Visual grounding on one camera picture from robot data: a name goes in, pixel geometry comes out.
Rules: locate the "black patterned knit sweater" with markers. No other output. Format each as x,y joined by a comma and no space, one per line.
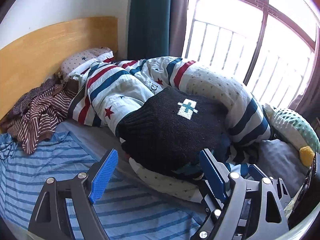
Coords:
167,134

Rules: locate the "blue striped bed sheet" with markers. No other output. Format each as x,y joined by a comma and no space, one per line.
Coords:
127,209

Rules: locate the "teal curtain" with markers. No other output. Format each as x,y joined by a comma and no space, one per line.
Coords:
148,35

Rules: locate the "window with metal bars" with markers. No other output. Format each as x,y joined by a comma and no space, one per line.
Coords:
269,45

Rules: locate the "star striped duvet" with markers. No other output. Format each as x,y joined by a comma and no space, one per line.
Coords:
110,91

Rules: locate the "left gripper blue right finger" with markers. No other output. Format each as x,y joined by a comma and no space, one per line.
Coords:
251,209

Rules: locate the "wooden headboard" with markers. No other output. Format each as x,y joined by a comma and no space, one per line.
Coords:
28,60

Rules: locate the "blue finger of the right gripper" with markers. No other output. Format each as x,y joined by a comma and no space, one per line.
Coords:
213,208
258,175

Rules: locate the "brown striped garment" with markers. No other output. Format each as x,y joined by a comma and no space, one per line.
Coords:
35,116

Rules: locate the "dotted star pillow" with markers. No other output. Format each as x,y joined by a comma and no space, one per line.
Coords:
85,57

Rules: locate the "green dotted plush toy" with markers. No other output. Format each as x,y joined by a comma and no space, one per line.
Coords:
292,127

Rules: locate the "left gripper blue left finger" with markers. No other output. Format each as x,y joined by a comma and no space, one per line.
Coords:
50,219

